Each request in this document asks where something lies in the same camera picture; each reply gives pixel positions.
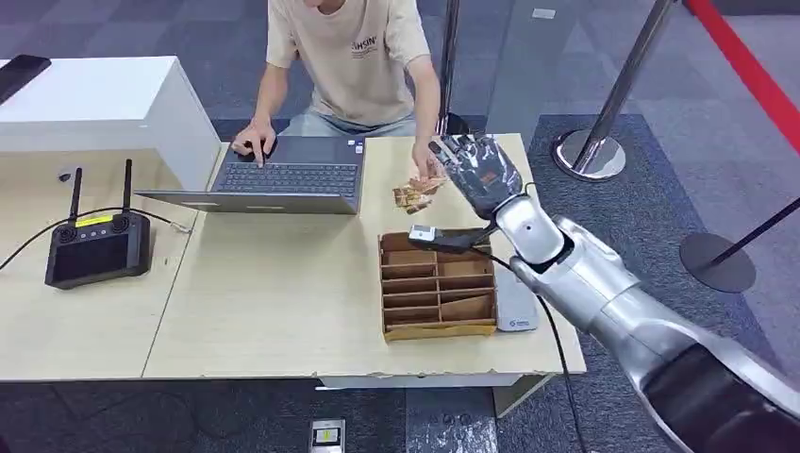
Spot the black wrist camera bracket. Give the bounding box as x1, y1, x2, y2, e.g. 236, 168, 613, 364
431, 226, 498, 255

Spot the floor socket plate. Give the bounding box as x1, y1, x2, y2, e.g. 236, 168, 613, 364
308, 418, 346, 453

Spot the chrome stanchion with chrome base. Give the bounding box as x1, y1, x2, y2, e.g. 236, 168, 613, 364
551, 0, 679, 182

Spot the wooden card box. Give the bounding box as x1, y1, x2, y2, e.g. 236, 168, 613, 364
377, 231, 499, 344

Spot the person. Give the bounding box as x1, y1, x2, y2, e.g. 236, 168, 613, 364
232, 0, 446, 179

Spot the stanchion with black base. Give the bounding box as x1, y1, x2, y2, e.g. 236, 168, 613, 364
679, 197, 800, 294

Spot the red barrier belt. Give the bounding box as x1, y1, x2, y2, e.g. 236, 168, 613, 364
684, 0, 800, 157

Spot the black remote controller with antennas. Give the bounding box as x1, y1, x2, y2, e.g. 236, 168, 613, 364
43, 159, 153, 291

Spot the person's right hand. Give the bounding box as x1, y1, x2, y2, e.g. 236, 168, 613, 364
232, 118, 277, 169

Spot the white cabinet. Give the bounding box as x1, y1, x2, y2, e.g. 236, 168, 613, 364
0, 55, 222, 192

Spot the dark grey laptop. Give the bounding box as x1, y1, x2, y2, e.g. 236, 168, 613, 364
134, 134, 367, 216

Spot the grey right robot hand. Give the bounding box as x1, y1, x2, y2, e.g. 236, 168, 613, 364
431, 134, 525, 221

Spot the brown printed card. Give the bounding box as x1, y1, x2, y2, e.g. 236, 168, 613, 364
392, 184, 432, 216
408, 176, 448, 195

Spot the dark stanchion post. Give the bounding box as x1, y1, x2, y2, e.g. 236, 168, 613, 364
435, 0, 470, 137

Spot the black phone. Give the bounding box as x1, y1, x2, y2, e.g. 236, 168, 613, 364
0, 54, 53, 105

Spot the thin black cable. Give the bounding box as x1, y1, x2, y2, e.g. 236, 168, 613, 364
0, 206, 192, 271

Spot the person's left hand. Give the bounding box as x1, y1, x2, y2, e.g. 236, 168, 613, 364
410, 140, 446, 179

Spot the grey power bank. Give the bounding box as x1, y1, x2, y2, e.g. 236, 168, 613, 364
493, 265, 540, 333

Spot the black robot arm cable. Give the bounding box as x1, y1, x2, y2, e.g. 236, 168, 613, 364
468, 246, 589, 453

